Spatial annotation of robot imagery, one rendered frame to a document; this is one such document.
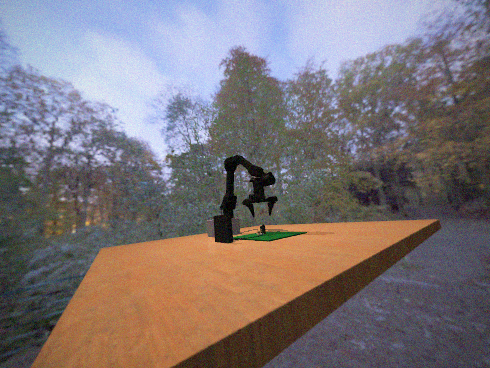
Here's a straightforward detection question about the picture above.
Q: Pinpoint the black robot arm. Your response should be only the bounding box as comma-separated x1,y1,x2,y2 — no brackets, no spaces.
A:
220,155,276,218

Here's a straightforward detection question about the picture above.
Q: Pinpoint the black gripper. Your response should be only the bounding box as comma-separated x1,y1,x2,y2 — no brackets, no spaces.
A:
243,187,278,217

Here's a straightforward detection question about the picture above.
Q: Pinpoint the green flat board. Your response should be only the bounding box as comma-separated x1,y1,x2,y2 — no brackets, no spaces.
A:
233,230,307,241

